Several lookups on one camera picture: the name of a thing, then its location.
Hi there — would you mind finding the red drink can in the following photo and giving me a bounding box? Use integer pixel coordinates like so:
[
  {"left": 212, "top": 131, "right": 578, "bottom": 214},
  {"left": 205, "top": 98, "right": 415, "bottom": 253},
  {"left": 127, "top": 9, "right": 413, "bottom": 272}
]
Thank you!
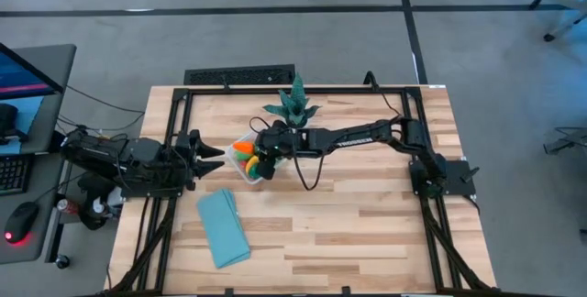
[{"left": 55, "top": 198, "right": 82, "bottom": 215}]

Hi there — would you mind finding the green plant in white pot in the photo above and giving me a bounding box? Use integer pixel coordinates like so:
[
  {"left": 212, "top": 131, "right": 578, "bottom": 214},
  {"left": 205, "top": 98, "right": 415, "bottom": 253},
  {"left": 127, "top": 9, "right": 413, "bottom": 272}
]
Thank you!
[{"left": 262, "top": 72, "right": 322, "bottom": 129}]

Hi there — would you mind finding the computer monitor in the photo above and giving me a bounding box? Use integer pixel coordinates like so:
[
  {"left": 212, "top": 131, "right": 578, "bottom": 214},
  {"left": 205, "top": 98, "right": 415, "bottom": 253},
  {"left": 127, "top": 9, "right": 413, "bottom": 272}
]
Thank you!
[{"left": 0, "top": 42, "right": 65, "bottom": 101}]

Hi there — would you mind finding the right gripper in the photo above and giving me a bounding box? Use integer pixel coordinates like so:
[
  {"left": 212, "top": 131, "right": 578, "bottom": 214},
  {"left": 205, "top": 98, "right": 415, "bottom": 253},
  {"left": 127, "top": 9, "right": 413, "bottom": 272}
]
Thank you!
[{"left": 254, "top": 119, "right": 302, "bottom": 182}]

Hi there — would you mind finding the black desk leg caster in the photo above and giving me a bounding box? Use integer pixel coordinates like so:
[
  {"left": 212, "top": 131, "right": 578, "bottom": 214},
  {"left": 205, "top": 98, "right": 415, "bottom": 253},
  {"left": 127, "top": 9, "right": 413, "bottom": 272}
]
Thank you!
[{"left": 44, "top": 216, "right": 72, "bottom": 270}]

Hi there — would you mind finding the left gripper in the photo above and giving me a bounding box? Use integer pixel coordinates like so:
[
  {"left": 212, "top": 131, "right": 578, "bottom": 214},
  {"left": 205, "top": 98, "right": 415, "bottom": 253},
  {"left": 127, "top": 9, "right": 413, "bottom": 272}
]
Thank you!
[{"left": 173, "top": 128, "right": 226, "bottom": 192}]

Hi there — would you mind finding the black floor vent grille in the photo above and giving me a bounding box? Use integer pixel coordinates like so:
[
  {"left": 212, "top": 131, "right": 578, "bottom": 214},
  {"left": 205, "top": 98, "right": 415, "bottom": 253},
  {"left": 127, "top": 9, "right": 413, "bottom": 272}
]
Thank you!
[{"left": 183, "top": 63, "right": 296, "bottom": 86}]

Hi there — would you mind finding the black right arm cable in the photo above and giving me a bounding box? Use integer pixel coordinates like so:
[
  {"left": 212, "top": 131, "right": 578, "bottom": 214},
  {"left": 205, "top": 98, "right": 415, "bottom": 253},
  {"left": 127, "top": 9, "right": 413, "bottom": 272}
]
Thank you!
[{"left": 292, "top": 153, "right": 326, "bottom": 193}]

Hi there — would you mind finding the black monitor stand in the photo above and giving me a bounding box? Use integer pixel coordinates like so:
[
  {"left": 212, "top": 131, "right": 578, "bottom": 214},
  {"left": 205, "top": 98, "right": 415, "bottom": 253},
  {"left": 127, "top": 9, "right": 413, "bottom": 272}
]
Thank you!
[{"left": 0, "top": 103, "right": 29, "bottom": 146}]

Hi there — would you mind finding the black and white bottle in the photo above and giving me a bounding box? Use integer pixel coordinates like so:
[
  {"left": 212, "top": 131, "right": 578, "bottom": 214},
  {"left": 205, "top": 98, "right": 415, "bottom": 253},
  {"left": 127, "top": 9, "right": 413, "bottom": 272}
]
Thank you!
[{"left": 80, "top": 185, "right": 124, "bottom": 232}]

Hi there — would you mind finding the grey office desk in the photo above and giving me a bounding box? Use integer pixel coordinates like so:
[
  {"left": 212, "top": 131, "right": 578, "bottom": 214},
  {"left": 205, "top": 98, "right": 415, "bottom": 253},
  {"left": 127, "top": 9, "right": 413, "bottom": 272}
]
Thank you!
[{"left": 0, "top": 43, "right": 78, "bottom": 264}]

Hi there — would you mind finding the grey metal floor stand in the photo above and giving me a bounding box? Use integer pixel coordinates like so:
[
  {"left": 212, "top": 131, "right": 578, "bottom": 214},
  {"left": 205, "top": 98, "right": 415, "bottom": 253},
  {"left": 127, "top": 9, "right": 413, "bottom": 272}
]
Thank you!
[{"left": 543, "top": 126, "right": 587, "bottom": 156}]

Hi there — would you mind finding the black computer keyboard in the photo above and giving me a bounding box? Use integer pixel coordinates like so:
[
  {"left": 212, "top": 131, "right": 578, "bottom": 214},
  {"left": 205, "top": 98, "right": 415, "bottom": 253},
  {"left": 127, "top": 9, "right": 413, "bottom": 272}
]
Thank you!
[{"left": 0, "top": 154, "right": 32, "bottom": 197}]

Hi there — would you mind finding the black computer mouse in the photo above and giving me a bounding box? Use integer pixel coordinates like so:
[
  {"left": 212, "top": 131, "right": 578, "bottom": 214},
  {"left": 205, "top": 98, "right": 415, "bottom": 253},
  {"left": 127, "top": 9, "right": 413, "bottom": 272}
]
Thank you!
[{"left": 3, "top": 201, "right": 39, "bottom": 246}]

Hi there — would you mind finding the black table power cable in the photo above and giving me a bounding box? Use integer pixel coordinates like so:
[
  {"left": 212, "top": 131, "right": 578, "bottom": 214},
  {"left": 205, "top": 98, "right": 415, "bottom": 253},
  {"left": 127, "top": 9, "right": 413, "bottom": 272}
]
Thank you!
[{"left": 362, "top": 70, "right": 404, "bottom": 118}]

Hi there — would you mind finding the clear plastic tupperware container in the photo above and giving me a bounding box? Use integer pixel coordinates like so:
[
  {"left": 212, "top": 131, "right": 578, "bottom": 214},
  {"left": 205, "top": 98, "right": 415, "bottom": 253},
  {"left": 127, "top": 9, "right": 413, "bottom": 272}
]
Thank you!
[{"left": 225, "top": 131, "right": 288, "bottom": 186}]

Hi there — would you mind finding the black monitor cable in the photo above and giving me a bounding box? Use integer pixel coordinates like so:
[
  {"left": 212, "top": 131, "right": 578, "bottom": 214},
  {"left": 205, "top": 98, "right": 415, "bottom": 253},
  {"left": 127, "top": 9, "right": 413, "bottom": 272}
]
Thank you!
[{"left": 66, "top": 84, "right": 146, "bottom": 116}]

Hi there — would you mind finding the folded teal cloth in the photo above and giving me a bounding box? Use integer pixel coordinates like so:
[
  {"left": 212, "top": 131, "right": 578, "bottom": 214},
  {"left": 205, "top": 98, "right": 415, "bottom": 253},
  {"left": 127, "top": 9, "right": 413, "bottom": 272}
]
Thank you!
[{"left": 196, "top": 187, "right": 252, "bottom": 270}]

